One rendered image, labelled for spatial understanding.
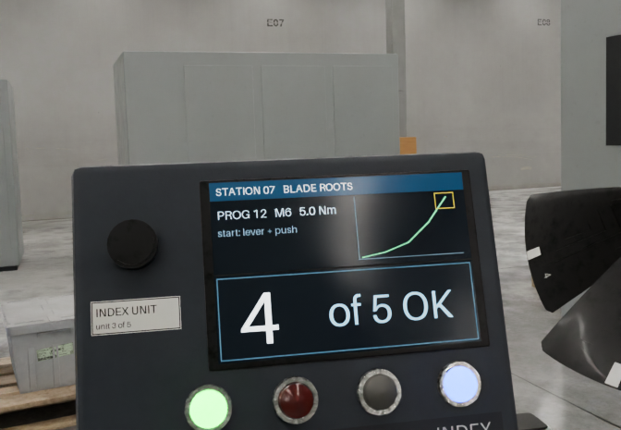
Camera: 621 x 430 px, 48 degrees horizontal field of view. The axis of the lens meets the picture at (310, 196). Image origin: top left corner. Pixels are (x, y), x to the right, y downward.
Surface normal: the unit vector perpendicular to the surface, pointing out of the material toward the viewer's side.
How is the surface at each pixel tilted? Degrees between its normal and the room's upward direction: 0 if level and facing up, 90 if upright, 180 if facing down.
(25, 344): 95
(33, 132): 90
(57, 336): 95
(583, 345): 52
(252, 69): 90
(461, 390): 79
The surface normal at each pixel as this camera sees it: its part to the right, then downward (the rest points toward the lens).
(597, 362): -0.51, -0.57
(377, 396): 0.09, -0.15
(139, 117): 0.34, 0.07
